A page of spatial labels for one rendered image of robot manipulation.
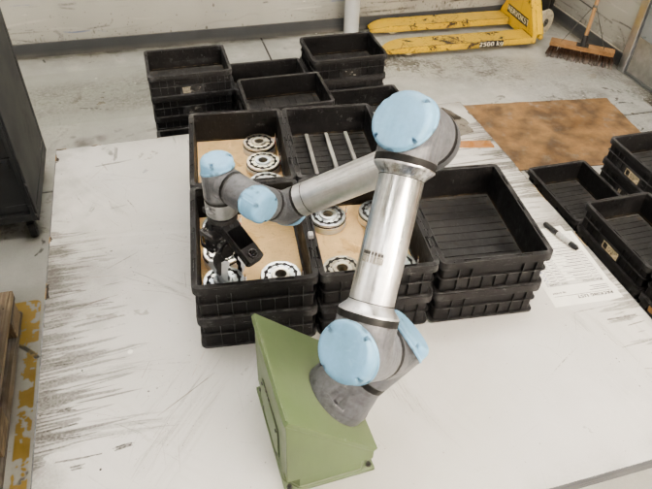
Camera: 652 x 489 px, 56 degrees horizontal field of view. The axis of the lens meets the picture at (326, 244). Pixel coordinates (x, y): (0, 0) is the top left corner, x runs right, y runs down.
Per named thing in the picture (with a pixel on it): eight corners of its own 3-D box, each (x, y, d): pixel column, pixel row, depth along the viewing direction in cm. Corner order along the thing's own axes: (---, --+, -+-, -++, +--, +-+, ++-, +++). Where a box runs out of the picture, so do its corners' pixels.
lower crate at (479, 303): (533, 314, 168) (544, 283, 160) (428, 326, 164) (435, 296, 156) (481, 222, 198) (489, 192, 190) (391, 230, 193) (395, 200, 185)
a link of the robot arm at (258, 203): (294, 199, 134) (259, 178, 139) (263, 189, 124) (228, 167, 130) (277, 230, 135) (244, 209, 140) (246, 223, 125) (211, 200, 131)
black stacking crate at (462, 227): (542, 286, 161) (554, 254, 154) (435, 298, 157) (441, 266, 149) (488, 195, 190) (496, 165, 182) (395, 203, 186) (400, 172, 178)
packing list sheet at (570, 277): (629, 296, 175) (630, 295, 174) (558, 311, 170) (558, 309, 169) (566, 224, 198) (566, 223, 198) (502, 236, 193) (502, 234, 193)
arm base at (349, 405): (370, 433, 129) (404, 406, 126) (321, 417, 120) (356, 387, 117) (347, 376, 140) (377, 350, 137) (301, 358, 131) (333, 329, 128)
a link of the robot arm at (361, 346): (397, 390, 117) (465, 112, 116) (362, 398, 104) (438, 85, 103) (343, 371, 123) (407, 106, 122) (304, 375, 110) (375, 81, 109)
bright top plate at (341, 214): (350, 224, 171) (350, 222, 170) (315, 230, 168) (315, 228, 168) (339, 202, 178) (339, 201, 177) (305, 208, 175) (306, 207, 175)
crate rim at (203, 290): (319, 284, 146) (319, 277, 144) (191, 297, 141) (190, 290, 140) (297, 184, 175) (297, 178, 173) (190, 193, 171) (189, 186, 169)
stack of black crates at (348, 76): (364, 105, 364) (370, 30, 334) (380, 131, 342) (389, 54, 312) (298, 112, 355) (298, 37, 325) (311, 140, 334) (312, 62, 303)
